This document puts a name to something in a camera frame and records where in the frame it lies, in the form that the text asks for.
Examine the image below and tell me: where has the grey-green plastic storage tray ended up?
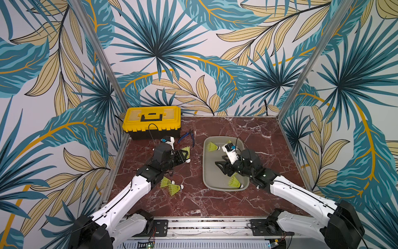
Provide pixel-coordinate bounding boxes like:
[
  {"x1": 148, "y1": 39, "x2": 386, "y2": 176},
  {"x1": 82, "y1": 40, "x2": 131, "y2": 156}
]
[{"x1": 203, "y1": 136, "x2": 249, "y2": 192}]

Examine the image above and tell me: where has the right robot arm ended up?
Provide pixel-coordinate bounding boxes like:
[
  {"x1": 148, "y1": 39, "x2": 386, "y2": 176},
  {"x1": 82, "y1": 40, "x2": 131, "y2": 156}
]
[{"x1": 215, "y1": 143, "x2": 365, "y2": 249}]

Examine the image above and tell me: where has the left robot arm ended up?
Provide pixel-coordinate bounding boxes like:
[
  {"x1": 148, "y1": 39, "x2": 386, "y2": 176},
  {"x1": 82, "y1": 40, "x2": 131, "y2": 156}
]
[{"x1": 67, "y1": 142, "x2": 190, "y2": 249}]

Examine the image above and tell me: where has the yellow black toolbox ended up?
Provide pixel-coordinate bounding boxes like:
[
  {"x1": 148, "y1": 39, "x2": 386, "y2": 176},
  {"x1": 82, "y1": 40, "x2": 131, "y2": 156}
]
[{"x1": 122, "y1": 106, "x2": 181, "y2": 140}]

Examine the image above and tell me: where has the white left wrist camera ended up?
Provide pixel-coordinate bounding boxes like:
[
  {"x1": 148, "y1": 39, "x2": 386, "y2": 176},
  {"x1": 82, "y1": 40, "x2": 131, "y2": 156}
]
[{"x1": 161, "y1": 136, "x2": 175, "y2": 149}]

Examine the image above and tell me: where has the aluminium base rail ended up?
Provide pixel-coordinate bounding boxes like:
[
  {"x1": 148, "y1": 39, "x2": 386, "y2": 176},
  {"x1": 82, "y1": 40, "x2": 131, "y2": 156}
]
[{"x1": 73, "y1": 216, "x2": 346, "y2": 249}]

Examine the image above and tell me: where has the aluminium frame post left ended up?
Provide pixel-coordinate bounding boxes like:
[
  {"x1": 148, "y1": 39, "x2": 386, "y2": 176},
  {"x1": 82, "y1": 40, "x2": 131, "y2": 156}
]
[{"x1": 69, "y1": 0, "x2": 129, "y2": 112}]

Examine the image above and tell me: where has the aluminium frame post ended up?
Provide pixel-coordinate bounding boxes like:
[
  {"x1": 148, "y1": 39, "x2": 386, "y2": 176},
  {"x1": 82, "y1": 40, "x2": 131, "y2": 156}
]
[
  {"x1": 277, "y1": 1, "x2": 353, "y2": 122},
  {"x1": 69, "y1": 0, "x2": 129, "y2": 112}
]

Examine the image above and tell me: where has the aluminium frame post right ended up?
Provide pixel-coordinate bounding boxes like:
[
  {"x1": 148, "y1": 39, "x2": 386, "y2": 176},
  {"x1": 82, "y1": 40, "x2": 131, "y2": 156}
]
[{"x1": 277, "y1": 1, "x2": 353, "y2": 122}]

